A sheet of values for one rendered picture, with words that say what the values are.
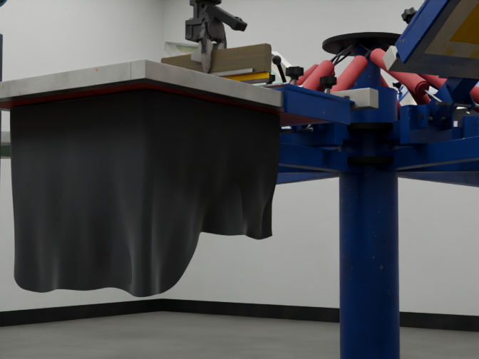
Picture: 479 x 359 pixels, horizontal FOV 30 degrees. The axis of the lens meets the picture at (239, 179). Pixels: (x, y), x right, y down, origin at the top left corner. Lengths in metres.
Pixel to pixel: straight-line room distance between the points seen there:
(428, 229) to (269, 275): 1.43
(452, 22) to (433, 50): 0.10
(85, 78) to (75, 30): 5.53
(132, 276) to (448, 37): 1.06
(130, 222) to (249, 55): 0.65
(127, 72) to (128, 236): 0.35
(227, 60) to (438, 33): 0.55
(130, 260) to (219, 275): 5.69
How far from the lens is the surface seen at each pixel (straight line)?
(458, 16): 2.36
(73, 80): 1.88
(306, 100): 2.19
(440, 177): 3.55
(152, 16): 8.09
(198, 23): 2.41
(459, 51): 2.47
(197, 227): 1.97
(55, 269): 2.04
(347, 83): 2.82
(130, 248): 1.88
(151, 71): 1.76
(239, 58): 2.33
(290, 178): 3.53
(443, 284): 6.55
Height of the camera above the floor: 0.65
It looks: 4 degrees up
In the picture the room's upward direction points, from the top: straight up
